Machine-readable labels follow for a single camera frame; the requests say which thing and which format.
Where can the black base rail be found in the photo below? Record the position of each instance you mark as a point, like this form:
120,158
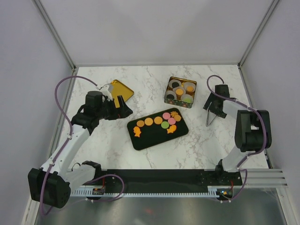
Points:
173,181

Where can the square cookie tin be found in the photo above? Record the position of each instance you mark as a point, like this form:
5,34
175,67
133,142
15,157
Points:
178,102

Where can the black rectangular tray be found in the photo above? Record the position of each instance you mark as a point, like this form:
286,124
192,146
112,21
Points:
155,134

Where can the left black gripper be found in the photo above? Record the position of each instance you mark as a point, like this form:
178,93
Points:
115,115

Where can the aluminium frame post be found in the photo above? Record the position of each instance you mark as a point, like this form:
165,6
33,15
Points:
53,31
268,14

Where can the orange fish cookie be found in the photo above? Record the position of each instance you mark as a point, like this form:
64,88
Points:
171,129
137,131

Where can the orange flower cookie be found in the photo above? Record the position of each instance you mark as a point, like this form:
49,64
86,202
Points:
173,113

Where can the pink round cookie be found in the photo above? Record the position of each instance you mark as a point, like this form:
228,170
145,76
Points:
171,121
166,116

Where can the gold square tin lid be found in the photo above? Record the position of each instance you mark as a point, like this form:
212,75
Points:
119,89

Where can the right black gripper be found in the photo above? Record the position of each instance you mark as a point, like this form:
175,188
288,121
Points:
212,99

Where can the orange bitten round cookie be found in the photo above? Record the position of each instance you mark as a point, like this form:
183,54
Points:
189,89

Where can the green round cookie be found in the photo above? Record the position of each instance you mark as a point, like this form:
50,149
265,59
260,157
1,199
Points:
187,100
165,125

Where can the black round cookie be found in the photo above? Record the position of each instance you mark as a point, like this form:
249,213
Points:
175,84
170,96

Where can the orange owl cookie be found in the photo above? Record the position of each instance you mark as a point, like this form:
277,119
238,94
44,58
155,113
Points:
177,118

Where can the white paper cup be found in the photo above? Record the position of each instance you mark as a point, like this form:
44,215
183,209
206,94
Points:
174,80
187,96
179,88
171,92
189,84

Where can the right aluminium frame post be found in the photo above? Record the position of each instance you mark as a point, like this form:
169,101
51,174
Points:
268,14

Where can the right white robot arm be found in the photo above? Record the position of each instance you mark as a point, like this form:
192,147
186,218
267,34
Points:
252,128

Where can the left aluminium frame post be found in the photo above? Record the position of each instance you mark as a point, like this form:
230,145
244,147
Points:
53,31

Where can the white slotted cable duct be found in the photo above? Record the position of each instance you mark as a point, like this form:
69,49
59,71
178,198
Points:
90,191

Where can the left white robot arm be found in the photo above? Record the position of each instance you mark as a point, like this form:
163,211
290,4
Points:
52,183

